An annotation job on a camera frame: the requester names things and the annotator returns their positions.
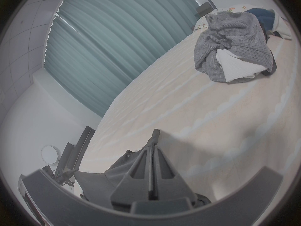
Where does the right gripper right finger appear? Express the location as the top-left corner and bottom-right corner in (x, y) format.
(154, 146), (198, 208)

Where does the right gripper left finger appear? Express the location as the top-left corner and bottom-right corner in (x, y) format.
(111, 146), (155, 212)

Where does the black garment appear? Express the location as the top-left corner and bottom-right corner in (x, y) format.
(75, 129), (212, 208)

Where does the bed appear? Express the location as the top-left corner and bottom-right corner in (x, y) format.
(79, 1), (298, 203)

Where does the pile of clothes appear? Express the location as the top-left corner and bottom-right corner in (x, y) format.
(245, 8), (292, 40)

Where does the dark grey padded bench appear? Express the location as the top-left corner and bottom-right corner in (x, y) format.
(75, 126), (96, 174)

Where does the dark grey table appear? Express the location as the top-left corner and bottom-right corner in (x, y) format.
(58, 142), (76, 171)

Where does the white round frilled object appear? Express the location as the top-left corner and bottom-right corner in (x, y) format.
(41, 145), (59, 166)

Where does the white knit garment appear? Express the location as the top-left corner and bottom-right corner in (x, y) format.
(216, 49), (264, 82)

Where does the blue-green curtain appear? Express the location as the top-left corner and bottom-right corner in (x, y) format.
(43, 0), (200, 118)

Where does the grey knit garment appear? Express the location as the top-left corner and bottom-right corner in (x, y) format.
(193, 11), (274, 83)

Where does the white floral pillow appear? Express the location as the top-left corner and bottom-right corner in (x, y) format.
(193, 6), (250, 31)

